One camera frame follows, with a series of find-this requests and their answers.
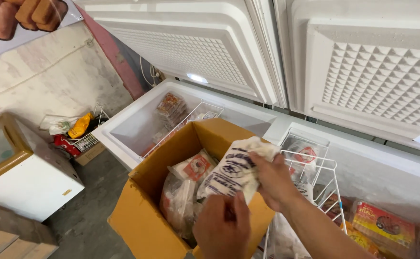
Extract white packet with dark print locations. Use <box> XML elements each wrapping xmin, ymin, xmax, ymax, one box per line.
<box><xmin>293</xmin><ymin>180</ymin><xmax>317</xmax><ymax>204</ymax></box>

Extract wooden planks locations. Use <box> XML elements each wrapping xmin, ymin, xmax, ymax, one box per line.
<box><xmin>0</xmin><ymin>205</ymin><xmax>59</xmax><ymax>259</ymax></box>

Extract orange food packet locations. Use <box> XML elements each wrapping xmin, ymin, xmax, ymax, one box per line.
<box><xmin>341</xmin><ymin>221</ymin><xmax>380</xmax><ymax>257</ymax></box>

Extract clear packet with red label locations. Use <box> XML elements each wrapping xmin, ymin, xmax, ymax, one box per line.
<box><xmin>291</xmin><ymin>143</ymin><xmax>319</xmax><ymax>180</ymax></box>

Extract small freezer with wooden-framed lid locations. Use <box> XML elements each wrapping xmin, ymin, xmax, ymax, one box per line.
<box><xmin>0</xmin><ymin>113</ymin><xmax>85</xmax><ymax>222</ymax></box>

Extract small brown cardboard box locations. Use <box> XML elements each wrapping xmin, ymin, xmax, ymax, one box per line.
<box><xmin>74</xmin><ymin>142</ymin><xmax>106</xmax><ymax>166</ymax></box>

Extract white plastic bag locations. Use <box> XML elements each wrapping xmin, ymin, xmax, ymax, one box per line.
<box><xmin>39</xmin><ymin>115</ymin><xmax>80</xmax><ymax>136</ymax></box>

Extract clear plastic food bag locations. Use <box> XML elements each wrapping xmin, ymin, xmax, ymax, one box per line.
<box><xmin>159</xmin><ymin>173</ymin><xmax>204</xmax><ymax>242</ymax></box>

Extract white freezer lid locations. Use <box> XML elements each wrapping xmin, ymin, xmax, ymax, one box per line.
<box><xmin>73</xmin><ymin>0</ymin><xmax>289</xmax><ymax>109</ymax></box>
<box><xmin>273</xmin><ymin>0</ymin><xmax>420</xmax><ymax>156</ymax></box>

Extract person's right hand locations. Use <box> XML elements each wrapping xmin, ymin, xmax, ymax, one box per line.
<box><xmin>247</xmin><ymin>151</ymin><xmax>305</xmax><ymax>213</ymax></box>

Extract yellow-brown cardboard box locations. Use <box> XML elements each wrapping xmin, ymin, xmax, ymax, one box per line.
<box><xmin>108</xmin><ymin>118</ymin><xmax>277</xmax><ymax>259</ymax></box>

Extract person's left hand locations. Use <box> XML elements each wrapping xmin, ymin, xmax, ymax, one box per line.
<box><xmin>192</xmin><ymin>192</ymin><xmax>252</xmax><ymax>259</ymax></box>

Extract white cable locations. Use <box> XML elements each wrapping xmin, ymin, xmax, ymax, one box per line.
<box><xmin>139</xmin><ymin>55</ymin><xmax>161</xmax><ymax>88</ymax></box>

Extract yellow plastic bag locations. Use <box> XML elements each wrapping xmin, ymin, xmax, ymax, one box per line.
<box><xmin>68</xmin><ymin>112</ymin><xmax>94</xmax><ymax>140</ymax></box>

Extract white bag with blue print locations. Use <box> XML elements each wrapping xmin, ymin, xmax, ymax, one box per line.
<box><xmin>196</xmin><ymin>136</ymin><xmax>281</xmax><ymax>206</ymax></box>

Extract food poster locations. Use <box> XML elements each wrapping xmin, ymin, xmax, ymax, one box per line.
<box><xmin>0</xmin><ymin>0</ymin><xmax>85</xmax><ymax>62</ymax></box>

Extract white chest freezer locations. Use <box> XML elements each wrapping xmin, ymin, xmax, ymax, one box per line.
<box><xmin>91</xmin><ymin>78</ymin><xmax>279</xmax><ymax>172</ymax></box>
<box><xmin>263</xmin><ymin>114</ymin><xmax>420</xmax><ymax>259</ymax></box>

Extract white wire freezer basket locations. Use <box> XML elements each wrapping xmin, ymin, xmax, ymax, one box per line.
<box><xmin>139</xmin><ymin>99</ymin><xmax>225</xmax><ymax>159</ymax></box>
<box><xmin>262</xmin><ymin>128</ymin><xmax>349</xmax><ymax>259</ymax></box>

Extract white packet with red label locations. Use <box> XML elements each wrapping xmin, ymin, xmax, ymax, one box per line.
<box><xmin>168</xmin><ymin>149</ymin><xmax>218</xmax><ymax>185</ymax></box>

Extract dark red food packet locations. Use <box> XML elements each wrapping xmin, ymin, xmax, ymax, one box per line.
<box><xmin>321</xmin><ymin>194</ymin><xmax>353</xmax><ymax>224</ymax></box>

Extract stack of orange food packets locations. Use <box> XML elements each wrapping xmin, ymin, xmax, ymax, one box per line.
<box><xmin>155</xmin><ymin>92</ymin><xmax>188</xmax><ymax>131</ymax></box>

